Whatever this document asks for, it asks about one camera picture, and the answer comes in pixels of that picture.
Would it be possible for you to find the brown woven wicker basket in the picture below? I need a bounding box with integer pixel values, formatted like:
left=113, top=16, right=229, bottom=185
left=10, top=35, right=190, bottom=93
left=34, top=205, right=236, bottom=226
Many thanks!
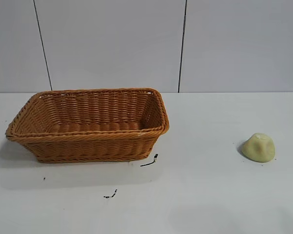
left=6, top=86, right=171, bottom=164

